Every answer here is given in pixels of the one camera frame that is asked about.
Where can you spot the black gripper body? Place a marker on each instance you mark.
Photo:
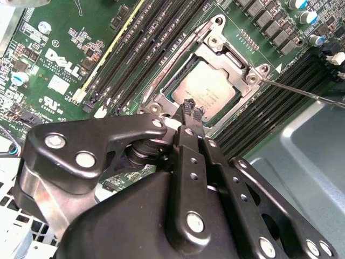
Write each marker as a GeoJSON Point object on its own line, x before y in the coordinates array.
{"type": "Point", "coordinates": [121, 229]}

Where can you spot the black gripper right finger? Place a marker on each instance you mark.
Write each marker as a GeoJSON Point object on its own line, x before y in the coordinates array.
{"type": "Point", "coordinates": [253, 221]}

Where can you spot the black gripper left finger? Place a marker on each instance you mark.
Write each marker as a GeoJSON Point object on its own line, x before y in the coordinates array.
{"type": "Point", "coordinates": [107, 129]}

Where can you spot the silver CPU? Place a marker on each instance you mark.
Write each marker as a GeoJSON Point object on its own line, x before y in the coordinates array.
{"type": "Point", "coordinates": [207, 86]}

